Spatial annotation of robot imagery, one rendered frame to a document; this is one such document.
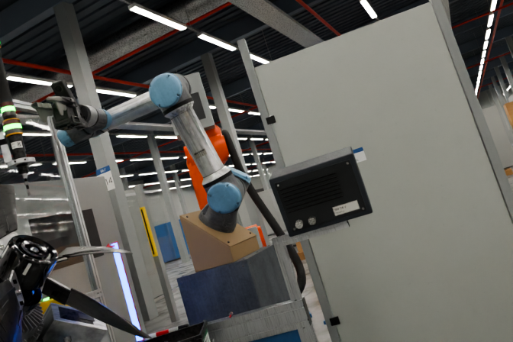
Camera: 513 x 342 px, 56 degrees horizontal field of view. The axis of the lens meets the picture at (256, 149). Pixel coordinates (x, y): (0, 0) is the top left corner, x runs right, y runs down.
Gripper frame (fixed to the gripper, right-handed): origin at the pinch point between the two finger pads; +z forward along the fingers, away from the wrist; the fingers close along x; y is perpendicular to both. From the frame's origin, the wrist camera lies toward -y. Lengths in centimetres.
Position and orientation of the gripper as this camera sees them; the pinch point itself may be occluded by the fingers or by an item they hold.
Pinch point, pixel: (40, 100)
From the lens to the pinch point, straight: 161.2
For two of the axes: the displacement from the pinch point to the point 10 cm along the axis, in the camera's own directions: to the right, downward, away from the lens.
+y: 2.9, 9.5, -1.2
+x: -9.3, 3.1, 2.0
